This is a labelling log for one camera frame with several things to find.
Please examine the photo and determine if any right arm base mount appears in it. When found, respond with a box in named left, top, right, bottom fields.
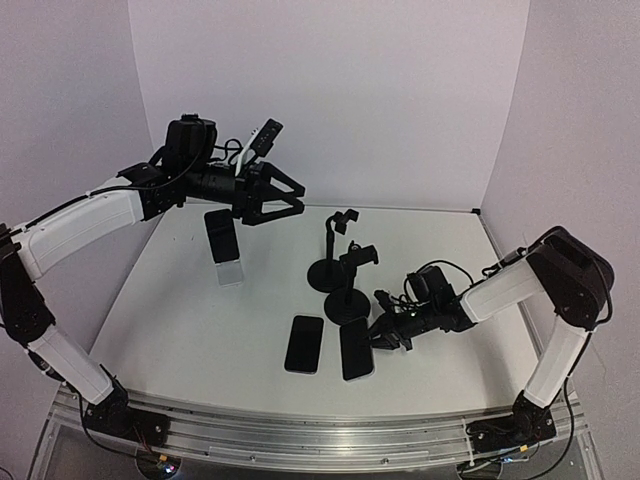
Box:
left=466, top=391, right=557, bottom=453

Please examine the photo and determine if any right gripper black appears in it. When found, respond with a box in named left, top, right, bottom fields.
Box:
left=360, top=299, right=439, bottom=349

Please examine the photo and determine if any clear acrylic phone stand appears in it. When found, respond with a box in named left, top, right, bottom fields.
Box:
left=215, top=259, right=244, bottom=287

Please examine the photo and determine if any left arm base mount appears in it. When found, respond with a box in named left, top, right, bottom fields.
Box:
left=82, top=383, right=170, bottom=447

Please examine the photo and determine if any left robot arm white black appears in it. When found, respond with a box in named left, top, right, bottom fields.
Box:
left=1, top=114, right=304, bottom=435

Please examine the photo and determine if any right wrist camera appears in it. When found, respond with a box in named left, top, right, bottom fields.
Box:
left=374, top=289, right=399, bottom=310

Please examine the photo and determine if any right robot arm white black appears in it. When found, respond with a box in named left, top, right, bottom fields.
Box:
left=367, top=226, right=615, bottom=409

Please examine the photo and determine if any black phone stand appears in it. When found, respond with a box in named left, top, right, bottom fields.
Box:
left=324, top=241, right=379, bottom=326
left=307, top=209, right=359, bottom=293

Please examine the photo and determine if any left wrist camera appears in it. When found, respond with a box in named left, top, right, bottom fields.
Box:
left=235, top=118, right=284, bottom=177

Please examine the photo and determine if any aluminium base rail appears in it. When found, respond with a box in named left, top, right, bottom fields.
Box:
left=29, top=379, right=601, bottom=480

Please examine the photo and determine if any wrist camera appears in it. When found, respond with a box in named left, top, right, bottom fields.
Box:
left=235, top=118, right=284, bottom=177
left=374, top=289, right=399, bottom=310

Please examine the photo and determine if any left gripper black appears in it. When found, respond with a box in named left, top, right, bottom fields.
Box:
left=183, top=159, right=306, bottom=224

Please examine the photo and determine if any black phone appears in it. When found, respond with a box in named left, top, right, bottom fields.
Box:
left=284, top=315, right=324, bottom=375
left=204, top=209, right=240, bottom=264
left=339, top=317, right=374, bottom=382

